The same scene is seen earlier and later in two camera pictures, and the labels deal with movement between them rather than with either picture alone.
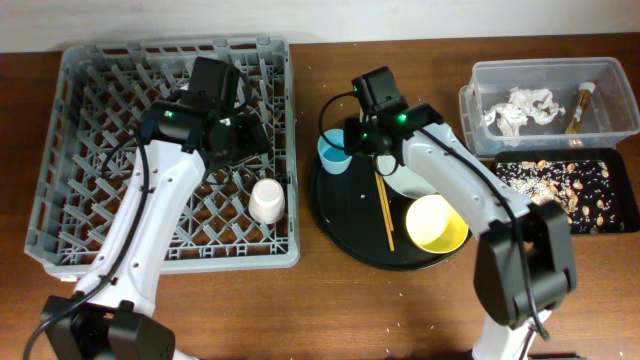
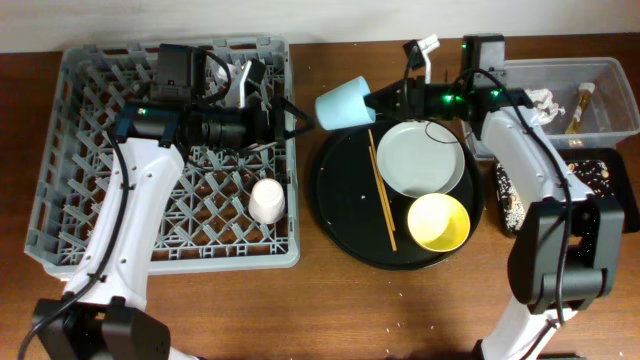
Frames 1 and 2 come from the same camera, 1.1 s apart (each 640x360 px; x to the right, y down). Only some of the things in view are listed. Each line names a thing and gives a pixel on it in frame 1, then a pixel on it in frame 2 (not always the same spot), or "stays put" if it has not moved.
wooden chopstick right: [386, 199] stays put
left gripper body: [245, 141] → [252, 105]
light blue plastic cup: [331, 148] → [344, 106]
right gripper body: [359, 135] → [416, 106]
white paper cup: [267, 203] stays put
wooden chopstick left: [385, 211] stays put
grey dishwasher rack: [102, 97] stays put
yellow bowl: [435, 225] stays put
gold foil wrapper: [583, 93] stays put
